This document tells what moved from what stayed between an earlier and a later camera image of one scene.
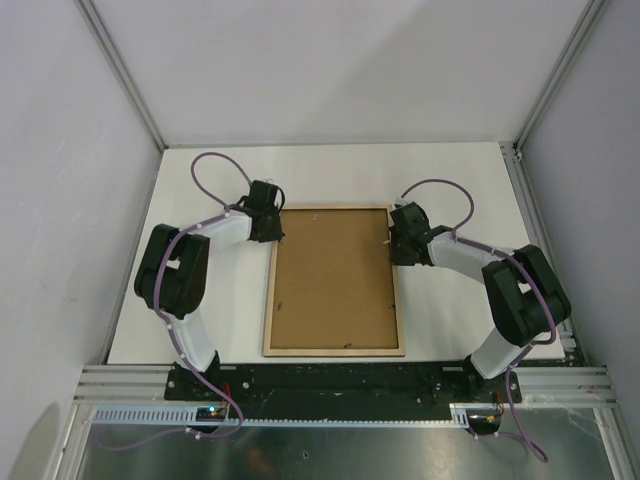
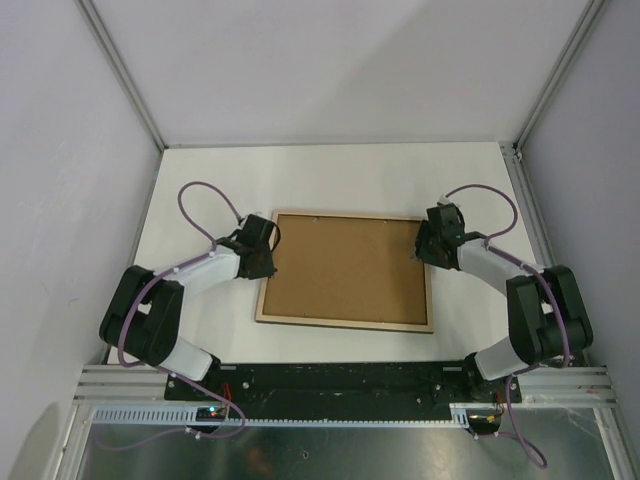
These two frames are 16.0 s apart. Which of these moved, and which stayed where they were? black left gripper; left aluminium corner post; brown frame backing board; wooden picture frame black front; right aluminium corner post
Moved: wooden picture frame black front; black left gripper; brown frame backing board
Stayed: right aluminium corner post; left aluminium corner post
